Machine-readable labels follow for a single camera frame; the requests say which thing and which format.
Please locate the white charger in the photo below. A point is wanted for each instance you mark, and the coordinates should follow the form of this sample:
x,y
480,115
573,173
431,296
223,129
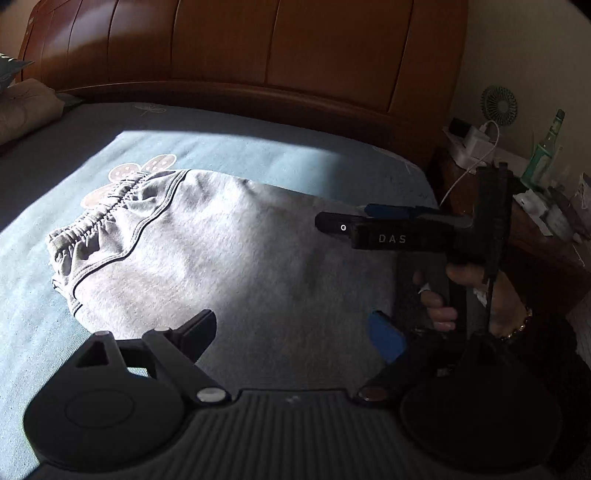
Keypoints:
x,y
480,138

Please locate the bed with teal printed sheet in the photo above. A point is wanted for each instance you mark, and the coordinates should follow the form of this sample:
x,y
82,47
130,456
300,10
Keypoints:
x,y
55,300

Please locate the grey sweatpants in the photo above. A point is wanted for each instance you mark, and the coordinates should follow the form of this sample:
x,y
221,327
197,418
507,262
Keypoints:
x,y
231,258

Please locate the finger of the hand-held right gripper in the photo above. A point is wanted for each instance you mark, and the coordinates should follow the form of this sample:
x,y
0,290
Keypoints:
x,y
388,211
334,226

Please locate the green glass bottle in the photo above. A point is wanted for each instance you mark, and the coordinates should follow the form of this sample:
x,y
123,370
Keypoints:
x,y
545,147

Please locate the folded floral quilt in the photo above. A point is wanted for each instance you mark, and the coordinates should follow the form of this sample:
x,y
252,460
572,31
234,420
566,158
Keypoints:
x,y
25,110

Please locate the person's right hand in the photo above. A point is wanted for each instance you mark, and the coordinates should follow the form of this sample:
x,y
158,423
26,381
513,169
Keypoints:
x,y
503,295

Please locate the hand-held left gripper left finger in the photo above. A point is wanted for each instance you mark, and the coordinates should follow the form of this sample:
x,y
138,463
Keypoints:
x,y
201,330

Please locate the wooden headboard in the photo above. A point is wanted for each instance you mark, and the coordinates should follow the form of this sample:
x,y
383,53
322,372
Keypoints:
x,y
254,55

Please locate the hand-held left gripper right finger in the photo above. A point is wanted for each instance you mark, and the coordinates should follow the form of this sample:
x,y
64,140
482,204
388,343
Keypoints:
x,y
385,337

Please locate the wooden nightstand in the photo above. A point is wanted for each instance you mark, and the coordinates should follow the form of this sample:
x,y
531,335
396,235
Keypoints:
x,y
531,249

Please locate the small green fan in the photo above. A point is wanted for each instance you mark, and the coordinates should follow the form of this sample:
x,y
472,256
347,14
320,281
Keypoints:
x,y
498,104

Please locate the small white device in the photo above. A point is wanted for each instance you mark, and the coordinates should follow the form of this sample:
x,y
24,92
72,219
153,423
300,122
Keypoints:
x,y
528,202

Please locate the blue pillow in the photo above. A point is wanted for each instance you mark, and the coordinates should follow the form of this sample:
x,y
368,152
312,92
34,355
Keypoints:
x,y
11,69

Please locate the person's right forearm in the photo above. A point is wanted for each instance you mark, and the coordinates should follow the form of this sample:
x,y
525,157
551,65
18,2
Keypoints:
x,y
545,360

